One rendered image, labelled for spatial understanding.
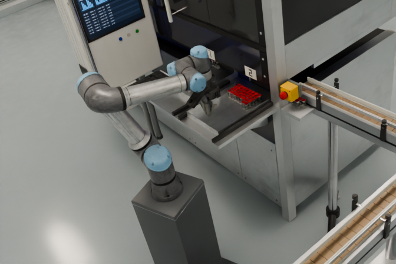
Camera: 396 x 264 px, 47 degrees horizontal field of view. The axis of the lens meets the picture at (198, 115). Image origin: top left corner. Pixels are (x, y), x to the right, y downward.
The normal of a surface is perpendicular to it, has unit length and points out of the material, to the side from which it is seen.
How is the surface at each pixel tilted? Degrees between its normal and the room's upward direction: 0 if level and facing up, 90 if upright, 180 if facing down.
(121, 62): 90
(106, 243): 0
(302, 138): 90
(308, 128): 90
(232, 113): 0
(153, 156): 8
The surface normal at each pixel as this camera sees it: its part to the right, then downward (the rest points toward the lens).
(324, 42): 0.61, 0.38
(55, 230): -0.17, -0.79
